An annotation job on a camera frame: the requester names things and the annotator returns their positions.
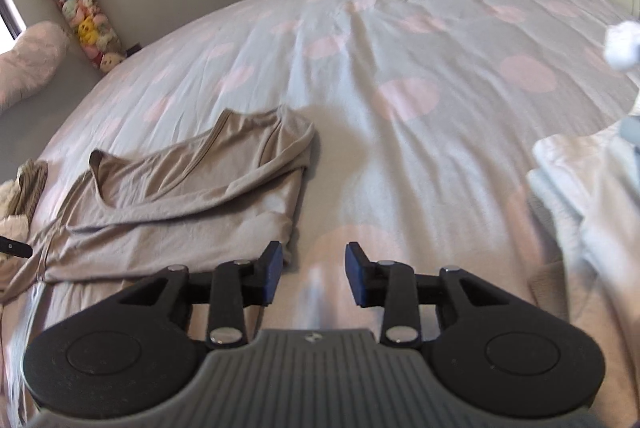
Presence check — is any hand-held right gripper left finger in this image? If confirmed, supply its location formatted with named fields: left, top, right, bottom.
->
left=117, top=240, right=285, bottom=349

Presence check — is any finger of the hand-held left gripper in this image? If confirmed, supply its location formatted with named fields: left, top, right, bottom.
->
left=0, top=235, right=34, bottom=259

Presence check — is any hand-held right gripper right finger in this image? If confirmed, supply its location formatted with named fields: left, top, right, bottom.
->
left=345, top=242, right=488, bottom=349

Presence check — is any beige shirt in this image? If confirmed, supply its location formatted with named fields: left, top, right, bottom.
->
left=0, top=105, right=317, bottom=303

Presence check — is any stack of folded clothes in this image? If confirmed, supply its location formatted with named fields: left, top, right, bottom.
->
left=527, top=115, right=640, bottom=269

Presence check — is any brown striped garment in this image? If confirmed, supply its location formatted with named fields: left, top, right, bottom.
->
left=14, top=159, right=49, bottom=219

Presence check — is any pink pillow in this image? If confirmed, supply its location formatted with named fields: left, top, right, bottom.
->
left=0, top=20, right=71, bottom=115

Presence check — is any bed with polka dot sheet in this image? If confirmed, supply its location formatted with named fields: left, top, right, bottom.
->
left=0, top=0, right=640, bottom=428

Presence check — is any clear tube of plush toys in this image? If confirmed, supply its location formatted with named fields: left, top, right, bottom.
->
left=47, top=0, right=126, bottom=71

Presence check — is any white blurred cloth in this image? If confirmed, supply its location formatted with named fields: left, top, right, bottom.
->
left=602, top=20, right=640, bottom=71

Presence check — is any window with dark frame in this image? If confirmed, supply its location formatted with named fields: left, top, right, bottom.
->
left=0, top=0, right=27, bottom=39

